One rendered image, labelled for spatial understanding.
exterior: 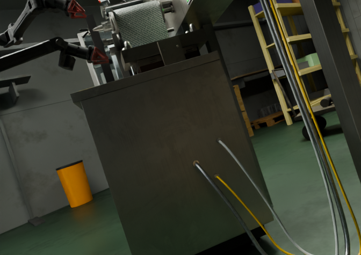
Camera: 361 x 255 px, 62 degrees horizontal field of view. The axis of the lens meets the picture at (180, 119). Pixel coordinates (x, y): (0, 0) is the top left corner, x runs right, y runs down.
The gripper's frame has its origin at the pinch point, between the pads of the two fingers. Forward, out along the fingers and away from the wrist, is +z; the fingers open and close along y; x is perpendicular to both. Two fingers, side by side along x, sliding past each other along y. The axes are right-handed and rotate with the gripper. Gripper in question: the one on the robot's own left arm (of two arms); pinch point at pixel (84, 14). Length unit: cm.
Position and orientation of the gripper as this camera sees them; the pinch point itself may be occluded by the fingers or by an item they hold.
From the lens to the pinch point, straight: 174.7
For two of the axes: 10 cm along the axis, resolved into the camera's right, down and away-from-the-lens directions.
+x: 3.5, -9.3, 1.3
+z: 9.2, 3.7, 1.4
